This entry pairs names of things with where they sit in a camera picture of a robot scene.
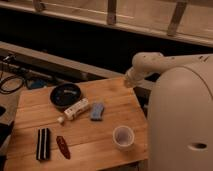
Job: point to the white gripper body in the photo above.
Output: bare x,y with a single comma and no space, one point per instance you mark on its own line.
133,78

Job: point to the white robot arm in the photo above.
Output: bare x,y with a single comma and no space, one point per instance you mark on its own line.
180,110

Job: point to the blue sponge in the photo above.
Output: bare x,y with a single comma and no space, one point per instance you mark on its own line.
96,112

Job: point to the white tube bottle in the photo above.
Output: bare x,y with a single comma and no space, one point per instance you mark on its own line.
79,107

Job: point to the black round bowl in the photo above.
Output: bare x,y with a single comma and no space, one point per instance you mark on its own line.
65,95

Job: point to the small white cap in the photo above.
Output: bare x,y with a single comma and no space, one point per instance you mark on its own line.
61,119

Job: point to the blue box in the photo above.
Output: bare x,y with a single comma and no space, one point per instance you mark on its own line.
35,83

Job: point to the black white striped case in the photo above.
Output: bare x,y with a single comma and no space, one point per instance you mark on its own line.
43,144

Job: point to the wooden shelf rail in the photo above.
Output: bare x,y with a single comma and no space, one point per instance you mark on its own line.
55,63

